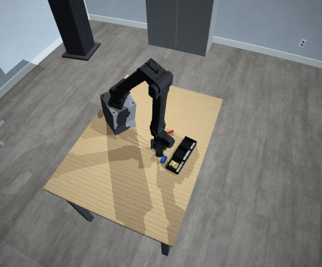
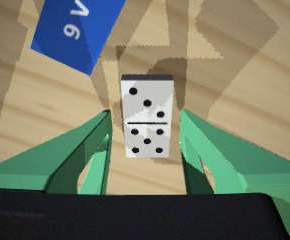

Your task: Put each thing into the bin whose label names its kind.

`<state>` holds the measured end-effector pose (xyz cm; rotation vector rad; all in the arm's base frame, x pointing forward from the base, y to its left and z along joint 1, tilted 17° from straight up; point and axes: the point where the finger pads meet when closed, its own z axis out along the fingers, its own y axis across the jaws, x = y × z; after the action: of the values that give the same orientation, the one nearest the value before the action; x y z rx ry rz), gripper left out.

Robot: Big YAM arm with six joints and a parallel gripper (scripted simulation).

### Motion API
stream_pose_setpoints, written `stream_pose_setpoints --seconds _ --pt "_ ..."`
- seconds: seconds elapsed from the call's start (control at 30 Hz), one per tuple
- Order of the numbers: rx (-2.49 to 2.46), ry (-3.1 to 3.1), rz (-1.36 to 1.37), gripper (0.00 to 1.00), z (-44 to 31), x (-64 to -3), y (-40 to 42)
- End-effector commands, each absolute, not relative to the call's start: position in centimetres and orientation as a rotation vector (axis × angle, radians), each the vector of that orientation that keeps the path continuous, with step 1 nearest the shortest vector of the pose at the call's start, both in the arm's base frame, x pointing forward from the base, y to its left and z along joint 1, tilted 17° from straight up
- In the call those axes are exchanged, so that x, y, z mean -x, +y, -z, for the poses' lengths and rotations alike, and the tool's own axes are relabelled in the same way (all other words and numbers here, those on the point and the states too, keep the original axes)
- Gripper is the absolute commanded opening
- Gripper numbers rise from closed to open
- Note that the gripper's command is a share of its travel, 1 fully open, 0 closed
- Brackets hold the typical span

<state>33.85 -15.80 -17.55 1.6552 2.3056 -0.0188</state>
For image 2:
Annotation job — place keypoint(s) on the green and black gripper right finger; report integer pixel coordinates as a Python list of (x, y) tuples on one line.
[(237, 166)]

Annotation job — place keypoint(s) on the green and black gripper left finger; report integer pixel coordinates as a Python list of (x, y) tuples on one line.
[(55, 165)]

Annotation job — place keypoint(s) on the white domino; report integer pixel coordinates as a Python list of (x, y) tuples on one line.
[(147, 110)]

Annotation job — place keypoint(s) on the blue battery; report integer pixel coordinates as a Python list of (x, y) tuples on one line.
[(74, 32)]

